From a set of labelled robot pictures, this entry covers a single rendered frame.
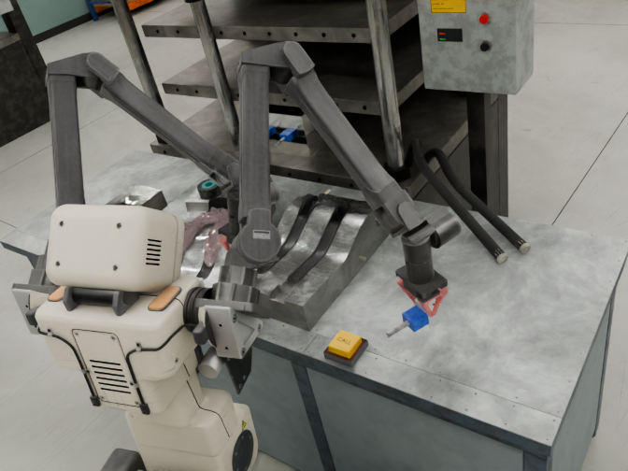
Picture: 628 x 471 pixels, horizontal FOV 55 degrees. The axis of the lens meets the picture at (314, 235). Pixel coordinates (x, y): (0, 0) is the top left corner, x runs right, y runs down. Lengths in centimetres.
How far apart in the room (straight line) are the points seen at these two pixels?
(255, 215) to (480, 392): 63
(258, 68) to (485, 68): 91
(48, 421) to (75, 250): 183
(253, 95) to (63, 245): 45
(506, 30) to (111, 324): 134
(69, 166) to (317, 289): 65
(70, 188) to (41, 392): 179
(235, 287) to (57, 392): 201
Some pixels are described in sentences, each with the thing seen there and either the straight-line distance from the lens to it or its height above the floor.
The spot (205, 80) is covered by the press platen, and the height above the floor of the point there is 104.
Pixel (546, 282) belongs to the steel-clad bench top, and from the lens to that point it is 166.
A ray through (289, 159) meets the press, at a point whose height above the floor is 78.
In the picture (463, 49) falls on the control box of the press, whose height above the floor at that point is 121.
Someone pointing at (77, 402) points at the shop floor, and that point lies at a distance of 292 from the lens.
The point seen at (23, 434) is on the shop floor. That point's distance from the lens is 294.
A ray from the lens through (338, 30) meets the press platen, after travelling 207.
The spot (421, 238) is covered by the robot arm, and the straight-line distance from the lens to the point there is 123.
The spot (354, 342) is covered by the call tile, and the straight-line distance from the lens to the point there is 148.
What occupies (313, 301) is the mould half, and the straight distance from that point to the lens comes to 156.
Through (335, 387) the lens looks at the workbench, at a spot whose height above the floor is 63.
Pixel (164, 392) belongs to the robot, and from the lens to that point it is 122.
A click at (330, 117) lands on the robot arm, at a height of 138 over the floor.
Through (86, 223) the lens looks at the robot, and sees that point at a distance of 114.
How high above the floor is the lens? 189
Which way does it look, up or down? 35 degrees down
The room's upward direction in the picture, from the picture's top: 13 degrees counter-clockwise
